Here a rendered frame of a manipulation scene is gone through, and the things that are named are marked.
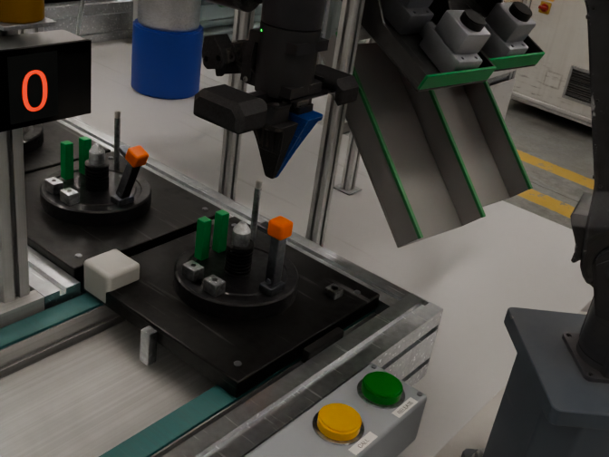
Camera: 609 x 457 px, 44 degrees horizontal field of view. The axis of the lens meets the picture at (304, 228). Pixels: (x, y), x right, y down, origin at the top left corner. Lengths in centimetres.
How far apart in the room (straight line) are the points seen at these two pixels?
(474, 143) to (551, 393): 58
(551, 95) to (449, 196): 400
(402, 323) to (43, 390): 39
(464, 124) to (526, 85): 394
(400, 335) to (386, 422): 15
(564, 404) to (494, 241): 70
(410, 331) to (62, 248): 41
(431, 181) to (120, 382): 49
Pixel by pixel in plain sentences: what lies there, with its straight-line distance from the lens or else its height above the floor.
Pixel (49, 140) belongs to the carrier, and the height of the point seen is 97.
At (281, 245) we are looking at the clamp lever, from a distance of 79.
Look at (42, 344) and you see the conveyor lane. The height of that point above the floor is 93.
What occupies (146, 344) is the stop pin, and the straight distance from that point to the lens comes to 79.
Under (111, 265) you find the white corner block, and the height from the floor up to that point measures 99.
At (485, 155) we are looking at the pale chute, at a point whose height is 104.
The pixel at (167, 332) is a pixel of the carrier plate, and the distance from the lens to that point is 78.
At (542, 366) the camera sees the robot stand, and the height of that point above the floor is 106.
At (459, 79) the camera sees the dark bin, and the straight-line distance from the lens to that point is 93.
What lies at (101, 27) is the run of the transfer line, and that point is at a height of 90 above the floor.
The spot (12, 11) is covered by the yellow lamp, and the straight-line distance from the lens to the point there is 69.
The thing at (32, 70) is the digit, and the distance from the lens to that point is 70.
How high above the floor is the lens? 144
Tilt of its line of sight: 28 degrees down
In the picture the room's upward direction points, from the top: 9 degrees clockwise
